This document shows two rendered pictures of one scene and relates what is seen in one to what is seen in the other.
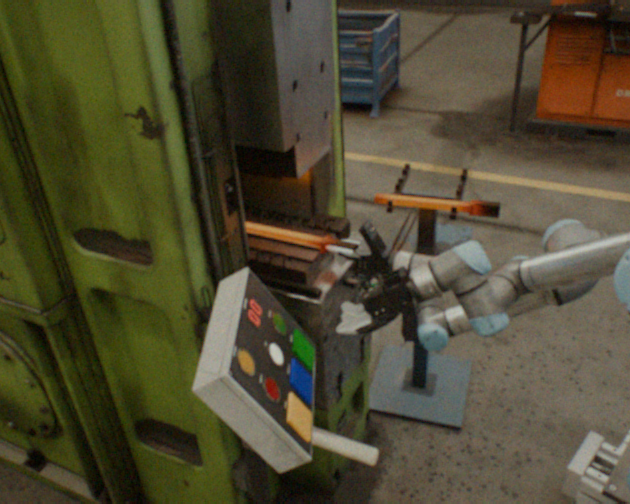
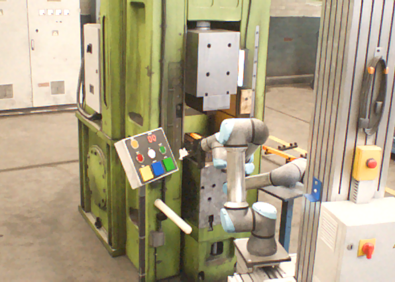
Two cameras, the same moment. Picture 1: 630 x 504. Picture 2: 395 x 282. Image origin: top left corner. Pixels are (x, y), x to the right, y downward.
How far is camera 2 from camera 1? 2.05 m
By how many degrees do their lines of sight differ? 33
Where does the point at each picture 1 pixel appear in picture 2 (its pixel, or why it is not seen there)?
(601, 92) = not seen: outside the picture
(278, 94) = (197, 74)
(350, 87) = not seen: hidden behind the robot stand
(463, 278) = (213, 142)
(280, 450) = (133, 177)
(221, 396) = (120, 148)
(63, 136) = (136, 76)
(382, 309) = (190, 150)
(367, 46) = not seen: outside the picture
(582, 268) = not seen: hidden behind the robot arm
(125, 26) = (148, 39)
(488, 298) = (219, 152)
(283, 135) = (197, 90)
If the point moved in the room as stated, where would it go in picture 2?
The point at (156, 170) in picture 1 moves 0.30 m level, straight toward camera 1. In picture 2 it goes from (148, 87) to (127, 96)
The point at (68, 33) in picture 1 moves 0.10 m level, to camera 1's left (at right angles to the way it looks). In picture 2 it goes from (142, 42) to (131, 40)
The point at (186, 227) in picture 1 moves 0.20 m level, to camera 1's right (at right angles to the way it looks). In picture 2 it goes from (152, 111) to (178, 116)
